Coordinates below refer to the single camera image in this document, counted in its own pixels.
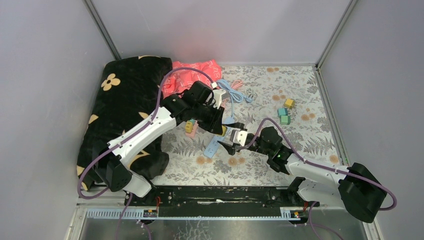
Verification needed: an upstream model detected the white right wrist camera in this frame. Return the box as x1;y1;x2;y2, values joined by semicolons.
229;129;248;147

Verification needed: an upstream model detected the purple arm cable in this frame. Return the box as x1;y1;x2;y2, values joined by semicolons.
245;117;398;240
76;67;218;240

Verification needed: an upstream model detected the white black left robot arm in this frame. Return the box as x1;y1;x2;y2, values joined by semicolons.
93;81;226;206

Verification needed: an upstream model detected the light blue power strip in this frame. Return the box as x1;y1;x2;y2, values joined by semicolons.
203;116;235;159

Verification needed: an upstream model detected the pink power strip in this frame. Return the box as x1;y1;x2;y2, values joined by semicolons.
184;119;198;139

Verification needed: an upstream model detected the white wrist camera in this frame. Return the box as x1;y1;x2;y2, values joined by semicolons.
229;129;248;147
212;89;228;109

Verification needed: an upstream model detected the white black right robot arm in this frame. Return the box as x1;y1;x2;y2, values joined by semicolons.
219;123;389;223

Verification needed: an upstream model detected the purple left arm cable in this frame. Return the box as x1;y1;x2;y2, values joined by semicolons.
76;67;218;240

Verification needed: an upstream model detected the yellow USB charger plug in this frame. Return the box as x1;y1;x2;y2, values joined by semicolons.
184;121;194;134

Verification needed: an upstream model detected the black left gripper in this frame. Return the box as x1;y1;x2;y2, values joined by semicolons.
190;101;224;135

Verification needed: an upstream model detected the black floral plush blanket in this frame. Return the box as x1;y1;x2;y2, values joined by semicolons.
76;56;173;176

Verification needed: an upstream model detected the green charger plug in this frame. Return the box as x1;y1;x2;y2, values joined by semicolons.
279;115;291;125

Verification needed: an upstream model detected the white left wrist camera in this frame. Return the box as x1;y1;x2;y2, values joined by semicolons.
212;89;228;109

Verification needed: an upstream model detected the light blue power cable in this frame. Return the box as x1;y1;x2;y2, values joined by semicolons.
215;78;254;118

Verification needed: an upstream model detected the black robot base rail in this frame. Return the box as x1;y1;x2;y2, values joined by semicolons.
124;185;312;208

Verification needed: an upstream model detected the floral patterned table mat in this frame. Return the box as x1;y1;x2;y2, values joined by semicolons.
153;66;340;186

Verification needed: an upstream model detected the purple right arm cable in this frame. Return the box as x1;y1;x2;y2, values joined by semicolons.
245;117;398;240

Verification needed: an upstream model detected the pink patterned cloth bag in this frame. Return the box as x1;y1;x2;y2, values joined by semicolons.
161;59;222;98

